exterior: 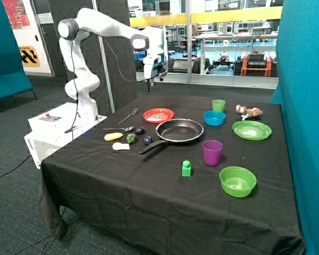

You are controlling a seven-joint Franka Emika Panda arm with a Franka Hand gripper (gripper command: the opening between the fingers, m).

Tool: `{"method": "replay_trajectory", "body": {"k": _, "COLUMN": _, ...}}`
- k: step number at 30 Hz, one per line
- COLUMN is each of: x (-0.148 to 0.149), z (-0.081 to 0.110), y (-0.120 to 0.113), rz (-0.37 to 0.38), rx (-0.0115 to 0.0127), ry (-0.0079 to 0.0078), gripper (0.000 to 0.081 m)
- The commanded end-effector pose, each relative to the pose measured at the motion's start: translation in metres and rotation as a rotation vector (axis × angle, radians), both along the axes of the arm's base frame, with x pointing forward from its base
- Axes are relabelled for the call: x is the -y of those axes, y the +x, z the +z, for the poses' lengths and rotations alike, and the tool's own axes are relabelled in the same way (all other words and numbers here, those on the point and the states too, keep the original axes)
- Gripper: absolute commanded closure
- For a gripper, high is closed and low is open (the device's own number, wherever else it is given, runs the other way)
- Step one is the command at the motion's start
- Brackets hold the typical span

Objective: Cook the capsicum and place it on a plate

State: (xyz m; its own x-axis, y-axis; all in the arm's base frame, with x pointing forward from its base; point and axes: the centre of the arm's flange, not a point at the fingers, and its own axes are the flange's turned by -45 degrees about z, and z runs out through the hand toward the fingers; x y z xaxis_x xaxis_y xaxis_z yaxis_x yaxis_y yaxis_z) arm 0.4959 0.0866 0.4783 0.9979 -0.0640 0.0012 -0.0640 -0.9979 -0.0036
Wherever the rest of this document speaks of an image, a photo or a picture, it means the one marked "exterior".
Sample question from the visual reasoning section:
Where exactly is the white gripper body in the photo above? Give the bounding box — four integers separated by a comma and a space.
143, 53, 168, 79

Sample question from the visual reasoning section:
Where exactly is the green toy capsicum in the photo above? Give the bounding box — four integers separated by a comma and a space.
126, 133, 137, 144

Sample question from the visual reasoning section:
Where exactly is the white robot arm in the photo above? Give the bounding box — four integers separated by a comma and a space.
58, 8, 168, 122

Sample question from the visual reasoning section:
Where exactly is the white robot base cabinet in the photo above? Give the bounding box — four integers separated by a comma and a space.
24, 103, 106, 169

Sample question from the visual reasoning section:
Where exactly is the red plastic plate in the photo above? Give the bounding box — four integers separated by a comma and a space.
143, 108, 174, 124

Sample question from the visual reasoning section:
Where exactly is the green plastic plate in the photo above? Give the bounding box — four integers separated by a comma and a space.
232, 121, 272, 141

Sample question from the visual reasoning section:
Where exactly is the silver fork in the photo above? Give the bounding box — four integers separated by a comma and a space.
119, 108, 138, 124

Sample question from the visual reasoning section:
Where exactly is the dark purple toy plum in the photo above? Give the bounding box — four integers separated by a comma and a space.
135, 126, 145, 135

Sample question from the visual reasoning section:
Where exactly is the silver spoon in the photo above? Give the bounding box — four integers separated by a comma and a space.
103, 126, 135, 132

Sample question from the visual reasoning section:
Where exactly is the black frying pan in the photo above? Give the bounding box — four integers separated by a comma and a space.
138, 118, 205, 155

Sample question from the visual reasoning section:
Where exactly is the dark blue toy plum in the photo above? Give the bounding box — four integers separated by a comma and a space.
142, 135, 153, 146

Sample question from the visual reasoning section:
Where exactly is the green plastic cup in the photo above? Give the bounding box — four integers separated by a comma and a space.
212, 99, 225, 112

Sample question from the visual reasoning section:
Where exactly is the blue plastic bowl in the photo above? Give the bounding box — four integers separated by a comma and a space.
203, 110, 225, 126

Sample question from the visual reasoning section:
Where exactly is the yellow toy vegetable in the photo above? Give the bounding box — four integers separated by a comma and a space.
104, 132, 123, 141

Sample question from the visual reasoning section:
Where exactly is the white toy vegetable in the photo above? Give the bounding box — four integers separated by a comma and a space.
112, 142, 130, 151

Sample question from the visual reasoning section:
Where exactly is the purple plastic cup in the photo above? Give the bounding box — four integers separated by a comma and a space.
203, 140, 223, 166

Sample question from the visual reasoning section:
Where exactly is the green toy block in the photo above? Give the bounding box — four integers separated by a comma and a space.
181, 160, 192, 177

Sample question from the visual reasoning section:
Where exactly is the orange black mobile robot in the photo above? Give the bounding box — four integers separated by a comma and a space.
240, 52, 272, 77

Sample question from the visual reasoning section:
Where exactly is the black tablecloth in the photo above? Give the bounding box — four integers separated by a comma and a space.
39, 93, 306, 254

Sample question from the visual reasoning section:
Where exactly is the brown plush toy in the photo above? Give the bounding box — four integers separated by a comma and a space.
236, 105, 263, 121

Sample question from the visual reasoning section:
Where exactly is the yellow black warning sign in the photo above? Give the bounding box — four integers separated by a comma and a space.
19, 46, 40, 68

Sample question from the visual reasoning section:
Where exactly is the green plastic bowl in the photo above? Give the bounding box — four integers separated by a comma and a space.
219, 166, 257, 198

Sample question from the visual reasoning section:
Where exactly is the teal partition panel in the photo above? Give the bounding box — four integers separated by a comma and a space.
271, 1, 319, 254

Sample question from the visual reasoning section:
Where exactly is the teal sofa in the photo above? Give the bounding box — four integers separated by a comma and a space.
0, 1, 33, 99

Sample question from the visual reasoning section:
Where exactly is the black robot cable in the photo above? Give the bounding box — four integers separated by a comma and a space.
64, 18, 149, 134

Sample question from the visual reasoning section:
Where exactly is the red wall poster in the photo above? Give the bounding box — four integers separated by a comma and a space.
2, 0, 31, 30

